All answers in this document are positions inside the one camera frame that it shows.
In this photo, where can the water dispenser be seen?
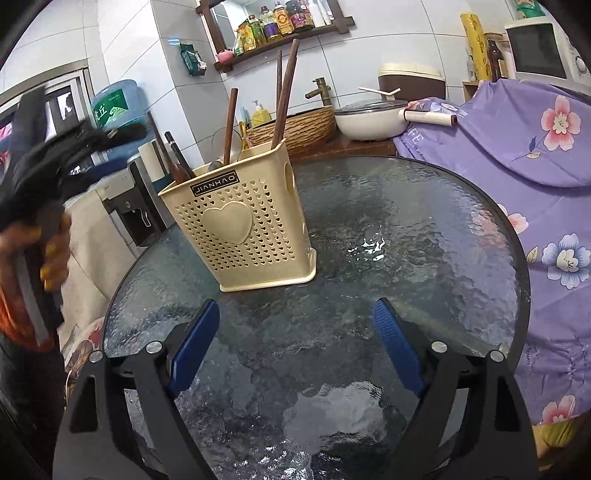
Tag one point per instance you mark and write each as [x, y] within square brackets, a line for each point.
[130, 199]

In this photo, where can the cream perforated utensil holder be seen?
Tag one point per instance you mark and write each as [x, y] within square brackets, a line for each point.
[245, 221]

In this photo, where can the round glass table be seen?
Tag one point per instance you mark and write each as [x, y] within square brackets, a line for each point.
[296, 384]

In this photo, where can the person left hand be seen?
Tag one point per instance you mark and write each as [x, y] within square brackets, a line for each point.
[33, 269]

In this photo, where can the woven basin sink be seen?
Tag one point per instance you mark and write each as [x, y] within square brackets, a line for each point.
[304, 131]

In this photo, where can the yellow soap bottle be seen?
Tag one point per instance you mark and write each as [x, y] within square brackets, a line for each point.
[260, 116]

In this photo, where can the green instant noodle cups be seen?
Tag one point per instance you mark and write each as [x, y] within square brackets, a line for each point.
[528, 9]

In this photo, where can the wooden framed wall shelf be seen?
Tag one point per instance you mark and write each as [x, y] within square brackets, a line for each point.
[240, 31]

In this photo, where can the brown white rice cooker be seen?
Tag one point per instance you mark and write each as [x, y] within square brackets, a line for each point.
[415, 81]

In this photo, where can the yellow foil roll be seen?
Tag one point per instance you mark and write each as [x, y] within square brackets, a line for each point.
[478, 46]

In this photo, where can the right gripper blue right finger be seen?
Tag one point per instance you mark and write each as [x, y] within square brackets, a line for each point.
[400, 339]

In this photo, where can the brown wooden chopstick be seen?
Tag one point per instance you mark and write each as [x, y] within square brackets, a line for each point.
[288, 78]
[230, 120]
[279, 78]

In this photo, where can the translucent plastic spoon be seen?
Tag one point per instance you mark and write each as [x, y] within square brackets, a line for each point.
[217, 142]

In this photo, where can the white microwave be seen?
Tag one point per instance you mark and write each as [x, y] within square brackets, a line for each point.
[543, 53]

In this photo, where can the green wall packet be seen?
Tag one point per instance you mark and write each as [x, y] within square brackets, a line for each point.
[194, 64]

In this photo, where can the dark glass bottle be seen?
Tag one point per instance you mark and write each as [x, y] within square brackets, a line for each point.
[498, 64]

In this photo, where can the bronze faucet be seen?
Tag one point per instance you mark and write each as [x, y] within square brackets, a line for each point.
[322, 90]

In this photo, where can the purple floral cloth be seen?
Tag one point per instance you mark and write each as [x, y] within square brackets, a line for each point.
[527, 145]

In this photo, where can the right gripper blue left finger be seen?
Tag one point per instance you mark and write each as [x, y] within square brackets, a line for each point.
[187, 345]

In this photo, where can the cream frying pan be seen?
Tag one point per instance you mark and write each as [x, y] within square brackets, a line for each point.
[381, 120]

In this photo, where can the blue water jug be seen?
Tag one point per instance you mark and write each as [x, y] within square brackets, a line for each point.
[119, 104]

